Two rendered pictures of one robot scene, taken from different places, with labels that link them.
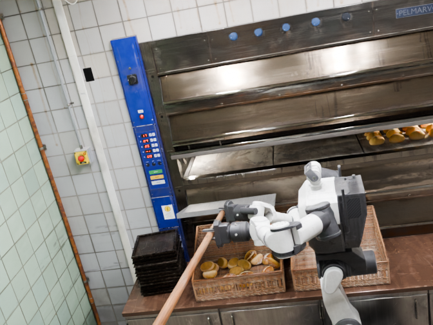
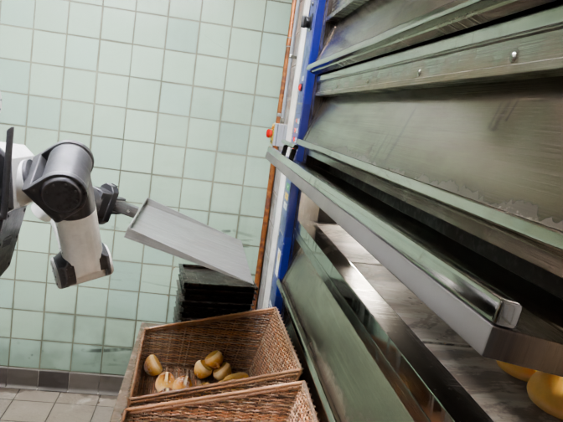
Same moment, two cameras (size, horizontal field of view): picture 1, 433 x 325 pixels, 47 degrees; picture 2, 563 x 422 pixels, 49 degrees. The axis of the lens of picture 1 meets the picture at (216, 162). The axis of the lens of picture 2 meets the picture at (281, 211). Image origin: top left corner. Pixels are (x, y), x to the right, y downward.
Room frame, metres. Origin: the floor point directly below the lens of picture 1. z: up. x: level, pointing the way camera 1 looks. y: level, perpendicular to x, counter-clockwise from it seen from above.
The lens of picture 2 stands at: (2.36, -1.84, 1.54)
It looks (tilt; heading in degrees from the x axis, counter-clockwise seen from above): 9 degrees down; 72
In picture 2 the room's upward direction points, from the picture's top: 8 degrees clockwise
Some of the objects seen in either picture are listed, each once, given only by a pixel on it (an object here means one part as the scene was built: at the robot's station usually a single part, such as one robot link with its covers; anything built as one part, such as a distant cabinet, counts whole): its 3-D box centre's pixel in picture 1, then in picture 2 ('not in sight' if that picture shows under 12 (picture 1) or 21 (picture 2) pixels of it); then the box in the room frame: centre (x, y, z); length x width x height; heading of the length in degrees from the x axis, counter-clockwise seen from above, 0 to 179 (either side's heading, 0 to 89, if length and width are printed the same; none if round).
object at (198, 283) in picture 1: (238, 256); (210, 367); (2.79, -0.02, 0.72); 0.56 x 0.49 x 0.28; 81
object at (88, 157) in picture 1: (83, 155); (279, 135); (3.17, 0.85, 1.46); 0.10 x 0.07 x 0.10; 80
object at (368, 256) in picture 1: (345, 259); not in sight; (2.09, -0.52, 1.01); 0.28 x 0.13 x 0.18; 81
